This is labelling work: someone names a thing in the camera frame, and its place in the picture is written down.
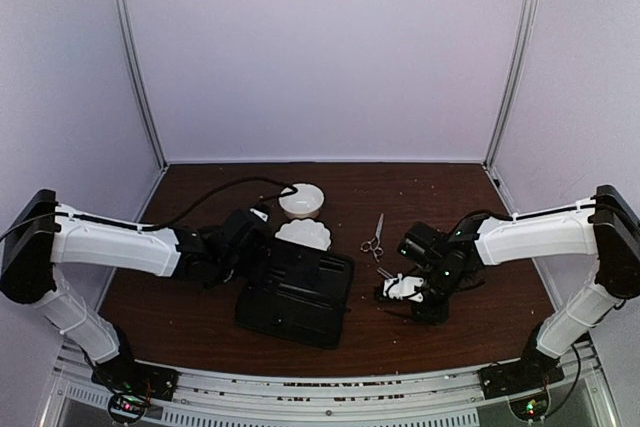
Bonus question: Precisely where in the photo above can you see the silver thinning scissors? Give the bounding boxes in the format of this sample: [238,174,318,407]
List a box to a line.
[376,267,397,279]

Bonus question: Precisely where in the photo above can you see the silver straight scissors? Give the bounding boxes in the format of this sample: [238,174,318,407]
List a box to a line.
[360,213,384,262]

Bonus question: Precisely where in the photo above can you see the black zippered tool case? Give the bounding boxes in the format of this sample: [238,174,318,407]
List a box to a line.
[234,238,355,350]

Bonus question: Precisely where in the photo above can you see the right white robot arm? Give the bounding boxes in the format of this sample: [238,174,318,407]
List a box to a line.
[378,185,639,389]

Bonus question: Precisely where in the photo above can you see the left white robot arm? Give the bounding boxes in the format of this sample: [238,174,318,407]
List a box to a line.
[1,189,271,391]

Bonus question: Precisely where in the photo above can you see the scalloped white bowl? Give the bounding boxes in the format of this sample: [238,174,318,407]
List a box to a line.
[274,219,332,251]

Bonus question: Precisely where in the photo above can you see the round white bowl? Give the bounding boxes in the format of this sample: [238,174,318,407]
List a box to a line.
[278,183,325,220]

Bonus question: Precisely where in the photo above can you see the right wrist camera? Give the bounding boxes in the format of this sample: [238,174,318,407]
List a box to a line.
[375,274,426,303]

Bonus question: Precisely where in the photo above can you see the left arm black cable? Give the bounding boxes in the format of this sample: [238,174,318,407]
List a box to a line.
[139,176,301,233]

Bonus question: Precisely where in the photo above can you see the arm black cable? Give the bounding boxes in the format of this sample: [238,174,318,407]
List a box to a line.
[139,176,301,233]
[542,341,586,398]

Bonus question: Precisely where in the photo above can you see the aluminium front rail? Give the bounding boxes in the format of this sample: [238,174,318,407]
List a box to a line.
[49,341,621,427]

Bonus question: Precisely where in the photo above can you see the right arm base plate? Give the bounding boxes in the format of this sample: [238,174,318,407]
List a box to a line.
[477,360,565,399]

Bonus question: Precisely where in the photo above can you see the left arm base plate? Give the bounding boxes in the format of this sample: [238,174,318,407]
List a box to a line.
[91,363,179,401]

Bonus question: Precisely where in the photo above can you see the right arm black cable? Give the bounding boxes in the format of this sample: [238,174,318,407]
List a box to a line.
[542,341,586,398]

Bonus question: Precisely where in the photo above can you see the right aluminium corner post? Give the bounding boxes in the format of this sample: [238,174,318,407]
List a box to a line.
[483,0,539,172]

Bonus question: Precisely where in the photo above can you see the aluminium corner post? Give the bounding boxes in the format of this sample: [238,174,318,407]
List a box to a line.
[114,0,168,170]
[483,0,539,172]

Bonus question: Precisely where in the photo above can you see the left aluminium corner post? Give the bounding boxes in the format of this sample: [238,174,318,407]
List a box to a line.
[114,0,168,170]

